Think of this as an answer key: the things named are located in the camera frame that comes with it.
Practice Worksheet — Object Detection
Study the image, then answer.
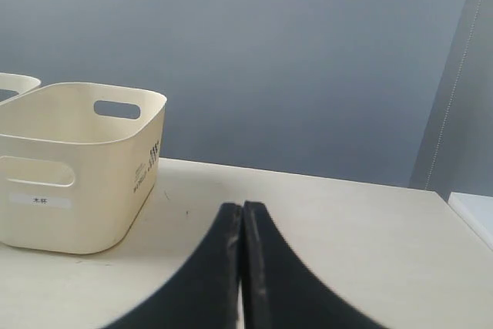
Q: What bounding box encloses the cream bin middle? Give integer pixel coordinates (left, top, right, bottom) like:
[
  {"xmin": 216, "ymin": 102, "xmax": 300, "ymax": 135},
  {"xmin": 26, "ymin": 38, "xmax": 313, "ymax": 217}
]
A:
[{"xmin": 0, "ymin": 72, "xmax": 42, "ymax": 104}]

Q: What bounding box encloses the cream bin right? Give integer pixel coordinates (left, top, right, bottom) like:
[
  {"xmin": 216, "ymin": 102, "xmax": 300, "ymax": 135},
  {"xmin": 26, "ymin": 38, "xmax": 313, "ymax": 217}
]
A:
[{"xmin": 1, "ymin": 82, "xmax": 166, "ymax": 254}]

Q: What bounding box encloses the cream bin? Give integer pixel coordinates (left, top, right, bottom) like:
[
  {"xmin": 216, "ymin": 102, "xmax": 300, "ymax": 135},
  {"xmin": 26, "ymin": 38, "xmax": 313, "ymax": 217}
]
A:
[
  {"xmin": 1, "ymin": 82, "xmax": 166, "ymax": 254},
  {"xmin": 0, "ymin": 72, "xmax": 42, "ymax": 104}
]

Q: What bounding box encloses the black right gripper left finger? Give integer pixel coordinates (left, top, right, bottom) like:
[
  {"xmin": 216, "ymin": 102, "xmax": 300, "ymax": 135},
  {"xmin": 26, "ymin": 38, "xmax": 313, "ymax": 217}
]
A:
[{"xmin": 107, "ymin": 203, "xmax": 242, "ymax": 328}]

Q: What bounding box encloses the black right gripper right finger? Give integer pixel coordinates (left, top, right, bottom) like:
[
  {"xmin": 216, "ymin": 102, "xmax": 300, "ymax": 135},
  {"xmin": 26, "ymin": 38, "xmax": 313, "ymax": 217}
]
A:
[{"xmin": 243, "ymin": 201, "xmax": 381, "ymax": 328}]

